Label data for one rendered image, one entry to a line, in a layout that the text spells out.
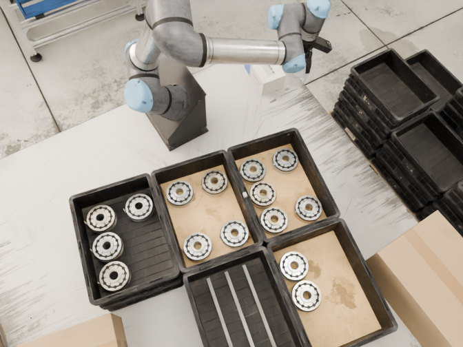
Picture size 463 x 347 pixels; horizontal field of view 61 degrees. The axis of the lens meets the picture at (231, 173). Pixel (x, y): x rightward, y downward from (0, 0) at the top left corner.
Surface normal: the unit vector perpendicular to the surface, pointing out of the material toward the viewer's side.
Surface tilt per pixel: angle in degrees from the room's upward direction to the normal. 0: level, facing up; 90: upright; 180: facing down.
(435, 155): 0
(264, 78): 0
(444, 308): 0
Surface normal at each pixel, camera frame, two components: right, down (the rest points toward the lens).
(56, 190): 0.03, -0.43
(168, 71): -0.56, 0.02
